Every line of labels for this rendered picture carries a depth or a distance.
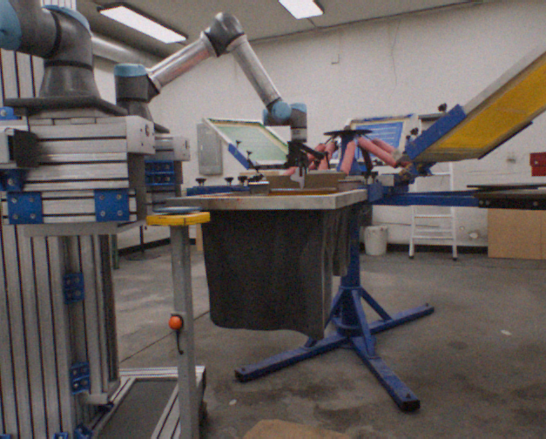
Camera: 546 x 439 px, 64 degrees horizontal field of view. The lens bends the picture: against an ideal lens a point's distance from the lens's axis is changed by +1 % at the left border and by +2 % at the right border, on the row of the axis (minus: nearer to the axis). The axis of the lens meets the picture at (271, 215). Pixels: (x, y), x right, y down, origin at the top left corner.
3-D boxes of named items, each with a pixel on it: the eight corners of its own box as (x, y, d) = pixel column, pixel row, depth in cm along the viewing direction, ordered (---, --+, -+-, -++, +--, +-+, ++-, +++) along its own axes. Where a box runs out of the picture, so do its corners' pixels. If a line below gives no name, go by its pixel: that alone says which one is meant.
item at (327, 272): (326, 338, 138) (323, 206, 135) (315, 337, 140) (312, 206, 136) (356, 299, 180) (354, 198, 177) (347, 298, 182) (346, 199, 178)
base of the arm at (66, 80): (26, 100, 108) (23, 58, 107) (57, 110, 123) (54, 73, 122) (87, 97, 107) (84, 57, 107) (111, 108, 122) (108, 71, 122)
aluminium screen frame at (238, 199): (335, 209, 122) (335, 195, 122) (165, 209, 145) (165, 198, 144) (380, 195, 194) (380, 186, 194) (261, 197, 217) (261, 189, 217)
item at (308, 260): (325, 342, 136) (321, 207, 133) (202, 327, 154) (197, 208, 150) (327, 339, 139) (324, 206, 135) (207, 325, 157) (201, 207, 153)
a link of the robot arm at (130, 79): (111, 97, 157) (109, 58, 156) (119, 104, 170) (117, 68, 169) (145, 97, 158) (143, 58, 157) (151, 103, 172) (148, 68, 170)
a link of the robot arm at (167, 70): (111, 80, 168) (229, 8, 172) (118, 89, 182) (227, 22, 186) (129, 107, 169) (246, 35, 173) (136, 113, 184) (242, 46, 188)
